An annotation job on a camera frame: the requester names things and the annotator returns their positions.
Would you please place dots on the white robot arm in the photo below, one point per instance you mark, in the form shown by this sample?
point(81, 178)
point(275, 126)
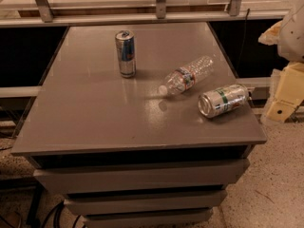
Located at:
point(288, 35)

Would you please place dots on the clear plastic water bottle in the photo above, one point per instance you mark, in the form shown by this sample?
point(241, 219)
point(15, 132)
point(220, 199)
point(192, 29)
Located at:
point(187, 76)

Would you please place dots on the metal window frame rail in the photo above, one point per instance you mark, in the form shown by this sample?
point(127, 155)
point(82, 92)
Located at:
point(50, 13)

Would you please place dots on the blue silver Red Bull can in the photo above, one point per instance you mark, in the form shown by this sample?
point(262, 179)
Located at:
point(125, 46)

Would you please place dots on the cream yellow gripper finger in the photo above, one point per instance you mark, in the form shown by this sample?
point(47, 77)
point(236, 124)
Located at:
point(289, 94)

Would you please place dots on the grey drawer cabinet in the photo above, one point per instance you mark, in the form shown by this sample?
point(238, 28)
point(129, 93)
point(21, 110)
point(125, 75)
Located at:
point(121, 154)

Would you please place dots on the silver green soda can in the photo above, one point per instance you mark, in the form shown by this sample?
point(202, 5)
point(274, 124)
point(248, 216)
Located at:
point(222, 100)

